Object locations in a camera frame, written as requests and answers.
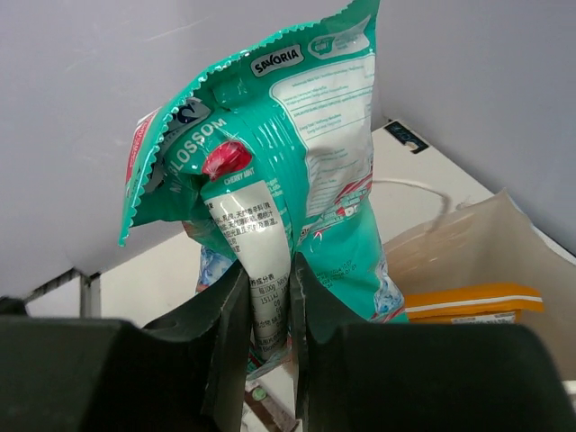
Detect light blue paper bag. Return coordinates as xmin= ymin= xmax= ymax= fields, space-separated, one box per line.
xmin=384 ymin=191 xmax=575 ymax=381

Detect right blue corner label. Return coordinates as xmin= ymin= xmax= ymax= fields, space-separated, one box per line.
xmin=383 ymin=120 xmax=429 ymax=154

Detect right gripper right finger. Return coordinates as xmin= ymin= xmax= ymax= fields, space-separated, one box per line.
xmin=290 ymin=255 xmax=570 ymax=431

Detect orange chips bag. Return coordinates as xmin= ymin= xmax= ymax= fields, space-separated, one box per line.
xmin=405 ymin=283 xmax=545 ymax=324

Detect brown chocolate bar wrapper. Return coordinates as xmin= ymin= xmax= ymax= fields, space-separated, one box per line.
xmin=240 ymin=380 xmax=302 ymax=432

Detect teal mint candy bag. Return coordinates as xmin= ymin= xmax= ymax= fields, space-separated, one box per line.
xmin=119 ymin=1 xmax=407 ymax=377

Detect aluminium table frame rail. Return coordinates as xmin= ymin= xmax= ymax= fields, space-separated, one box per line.
xmin=1 ymin=268 xmax=102 ymax=319

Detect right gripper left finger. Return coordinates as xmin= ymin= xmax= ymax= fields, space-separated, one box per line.
xmin=1 ymin=263 xmax=251 ymax=431

